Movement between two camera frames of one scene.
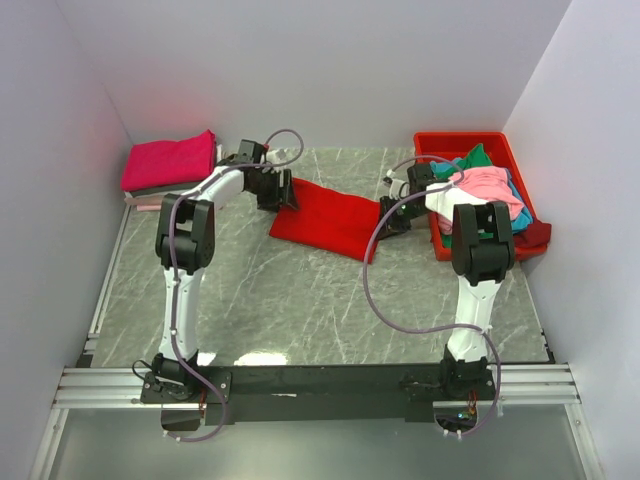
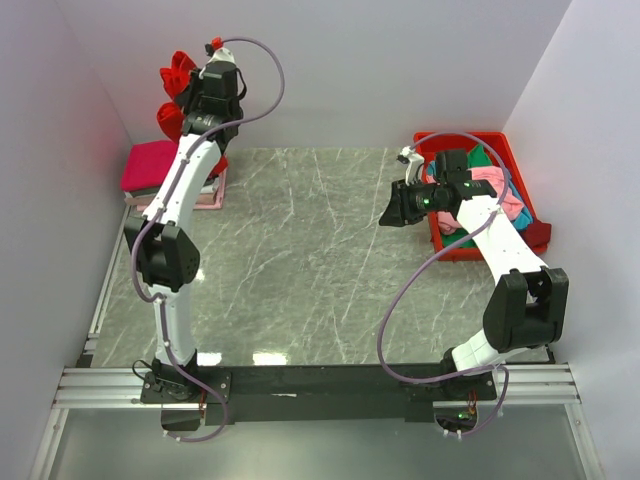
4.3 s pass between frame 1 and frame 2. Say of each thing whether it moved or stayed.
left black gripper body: moved
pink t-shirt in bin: stayed
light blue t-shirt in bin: stayed
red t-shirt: moved
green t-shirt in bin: stayed
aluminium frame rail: stayed
